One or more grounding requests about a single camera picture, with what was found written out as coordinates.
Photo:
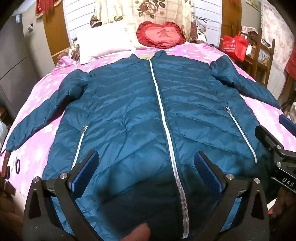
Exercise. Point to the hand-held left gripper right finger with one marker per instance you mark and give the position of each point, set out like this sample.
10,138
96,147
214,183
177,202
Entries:
207,172

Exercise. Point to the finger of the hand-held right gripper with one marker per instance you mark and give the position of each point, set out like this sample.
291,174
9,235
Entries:
288,124
268,139

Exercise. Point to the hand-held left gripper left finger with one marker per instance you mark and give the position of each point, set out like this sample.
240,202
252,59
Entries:
82,172

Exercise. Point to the teal quilted zip jacket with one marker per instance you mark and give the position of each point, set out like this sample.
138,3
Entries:
129,104

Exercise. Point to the person's right hand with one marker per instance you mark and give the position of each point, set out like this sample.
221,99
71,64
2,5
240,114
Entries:
285,201

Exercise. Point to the person's left hand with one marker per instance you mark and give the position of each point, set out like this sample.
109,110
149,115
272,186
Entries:
138,233

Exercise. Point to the wooden shelf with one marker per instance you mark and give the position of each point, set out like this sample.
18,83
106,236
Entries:
269,60

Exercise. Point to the pink floral bed sheet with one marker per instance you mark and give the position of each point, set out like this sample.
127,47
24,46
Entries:
44,88

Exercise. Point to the red shopping bag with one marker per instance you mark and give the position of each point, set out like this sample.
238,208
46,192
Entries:
233,46

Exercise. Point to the pink floral curtain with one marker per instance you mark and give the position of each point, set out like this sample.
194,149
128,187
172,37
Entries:
277,27

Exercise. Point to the grey refrigerator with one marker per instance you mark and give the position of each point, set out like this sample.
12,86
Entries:
20,58

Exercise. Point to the white pillow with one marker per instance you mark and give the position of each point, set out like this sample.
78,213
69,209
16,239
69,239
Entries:
104,44

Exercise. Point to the red heart-shaped cushion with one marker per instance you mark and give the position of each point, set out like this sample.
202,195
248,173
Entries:
161,34

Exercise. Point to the wooden headboard with white slats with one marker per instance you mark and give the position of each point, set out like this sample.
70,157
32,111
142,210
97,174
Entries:
76,18

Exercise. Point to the cream floral blanket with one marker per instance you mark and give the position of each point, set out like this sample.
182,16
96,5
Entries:
120,11

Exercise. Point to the red tasselled hanging decoration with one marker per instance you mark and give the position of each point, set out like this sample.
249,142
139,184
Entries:
46,7

